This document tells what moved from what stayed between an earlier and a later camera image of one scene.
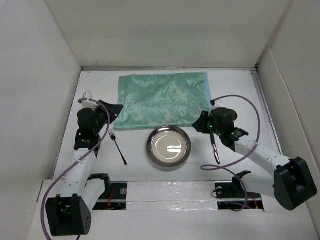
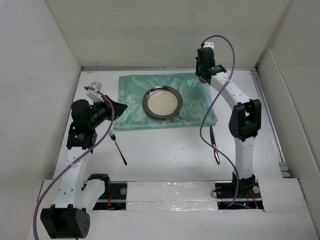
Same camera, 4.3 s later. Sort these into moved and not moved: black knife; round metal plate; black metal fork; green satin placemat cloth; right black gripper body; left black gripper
Moved: round metal plate; right black gripper body
Not moved: black metal fork; green satin placemat cloth; left black gripper; black knife
